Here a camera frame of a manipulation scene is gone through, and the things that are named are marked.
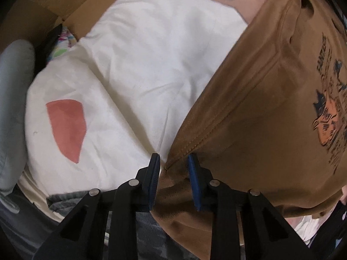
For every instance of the brown cardboard sheet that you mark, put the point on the brown cardboard sheet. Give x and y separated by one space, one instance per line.
33 19

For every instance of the grey camouflage jacket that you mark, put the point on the grey camouflage jacket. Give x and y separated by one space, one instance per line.
22 234

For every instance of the cream bear print bedsheet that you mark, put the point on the cream bear print bedsheet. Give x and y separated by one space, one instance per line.
97 111

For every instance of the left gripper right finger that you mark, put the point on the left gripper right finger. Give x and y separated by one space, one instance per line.
245 224

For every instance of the grey neck pillow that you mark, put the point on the grey neck pillow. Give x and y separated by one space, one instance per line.
17 72

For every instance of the brown graphic t-shirt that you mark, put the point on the brown graphic t-shirt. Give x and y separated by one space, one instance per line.
272 118

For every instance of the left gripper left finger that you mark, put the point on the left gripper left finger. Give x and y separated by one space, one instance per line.
81 234

